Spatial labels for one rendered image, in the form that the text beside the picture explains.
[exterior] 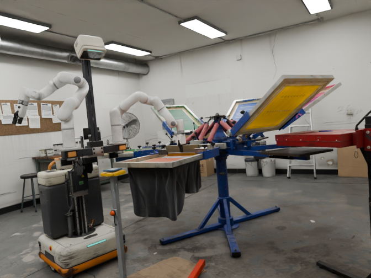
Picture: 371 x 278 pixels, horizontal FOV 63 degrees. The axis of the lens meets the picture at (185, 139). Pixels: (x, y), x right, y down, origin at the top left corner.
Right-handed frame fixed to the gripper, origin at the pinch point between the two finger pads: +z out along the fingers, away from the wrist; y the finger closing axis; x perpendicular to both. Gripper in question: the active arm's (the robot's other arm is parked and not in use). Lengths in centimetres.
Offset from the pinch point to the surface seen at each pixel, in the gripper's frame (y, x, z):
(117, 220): 81, -11, 42
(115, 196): 81, -10, 24
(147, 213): 52, -7, 45
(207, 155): 7.9, 29.9, 4.7
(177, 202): 45, 19, 36
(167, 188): 52, 16, 24
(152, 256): 16, -35, 101
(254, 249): -32, 50, 102
